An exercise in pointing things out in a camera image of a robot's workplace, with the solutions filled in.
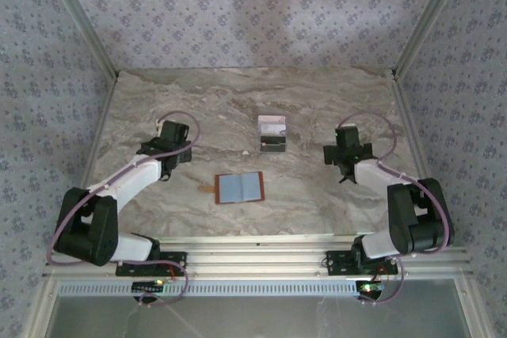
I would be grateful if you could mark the aluminium side rail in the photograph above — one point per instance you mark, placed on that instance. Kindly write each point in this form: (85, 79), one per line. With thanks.
(416, 156)
(92, 156)

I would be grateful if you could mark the brown leather card holder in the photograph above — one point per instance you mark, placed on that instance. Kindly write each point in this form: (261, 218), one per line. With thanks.
(237, 187)

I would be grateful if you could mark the aluminium front rail beam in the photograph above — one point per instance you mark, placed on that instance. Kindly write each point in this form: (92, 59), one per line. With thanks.
(257, 259)

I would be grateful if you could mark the white credit card red print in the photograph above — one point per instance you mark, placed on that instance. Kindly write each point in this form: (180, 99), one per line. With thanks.
(271, 120)

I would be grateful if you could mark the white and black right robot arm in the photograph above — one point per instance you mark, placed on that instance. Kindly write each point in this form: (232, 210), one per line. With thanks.
(372, 173)

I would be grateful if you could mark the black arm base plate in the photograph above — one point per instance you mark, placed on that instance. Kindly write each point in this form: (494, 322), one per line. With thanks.
(340, 263)
(174, 263)

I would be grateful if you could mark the grey metal panel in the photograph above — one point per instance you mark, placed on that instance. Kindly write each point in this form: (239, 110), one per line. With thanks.
(257, 318)

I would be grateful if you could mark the aluminium corner post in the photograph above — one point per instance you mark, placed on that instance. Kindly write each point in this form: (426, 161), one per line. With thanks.
(429, 17)
(84, 17)

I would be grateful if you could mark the small circuit board green LED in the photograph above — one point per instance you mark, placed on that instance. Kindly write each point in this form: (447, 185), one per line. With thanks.
(148, 286)
(370, 287)

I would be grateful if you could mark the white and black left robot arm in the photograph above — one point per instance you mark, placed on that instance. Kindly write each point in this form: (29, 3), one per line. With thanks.
(130, 175)

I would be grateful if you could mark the pale blue credit card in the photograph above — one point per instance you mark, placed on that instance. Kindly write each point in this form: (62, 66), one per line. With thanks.
(273, 130)

